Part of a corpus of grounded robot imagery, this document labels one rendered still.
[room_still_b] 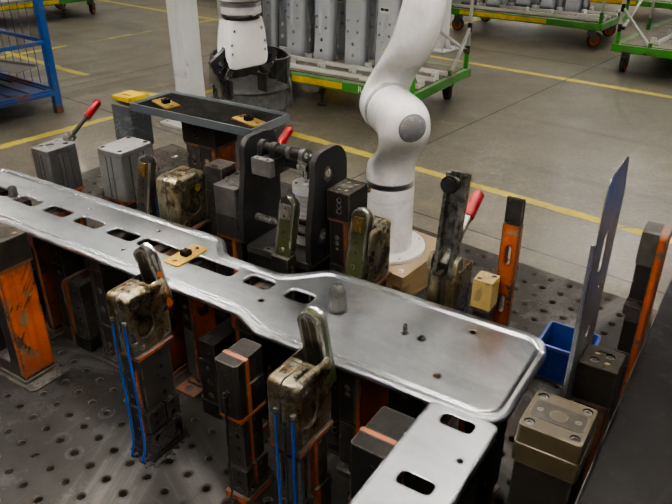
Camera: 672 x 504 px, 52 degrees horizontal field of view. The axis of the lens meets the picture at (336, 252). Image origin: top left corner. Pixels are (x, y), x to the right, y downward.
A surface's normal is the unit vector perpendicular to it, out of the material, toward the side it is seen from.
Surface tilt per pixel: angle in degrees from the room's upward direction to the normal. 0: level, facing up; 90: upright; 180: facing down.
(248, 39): 91
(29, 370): 90
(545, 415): 0
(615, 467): 0
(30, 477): 0
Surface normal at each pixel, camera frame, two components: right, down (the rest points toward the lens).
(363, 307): 0.00, -0.88
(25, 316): 0.84, 0.25
